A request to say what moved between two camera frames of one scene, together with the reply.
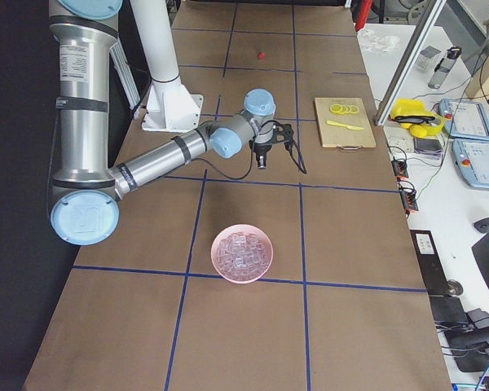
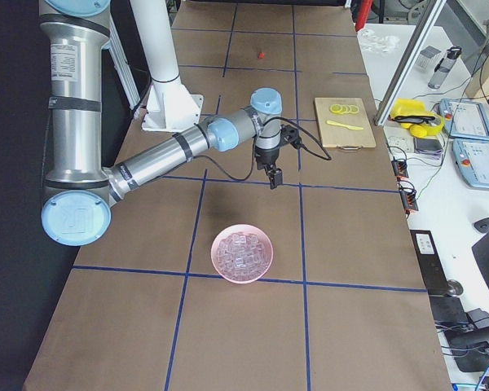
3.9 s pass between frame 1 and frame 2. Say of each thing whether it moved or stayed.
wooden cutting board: stayed
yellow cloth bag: stayed
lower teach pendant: stayed
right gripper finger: moved
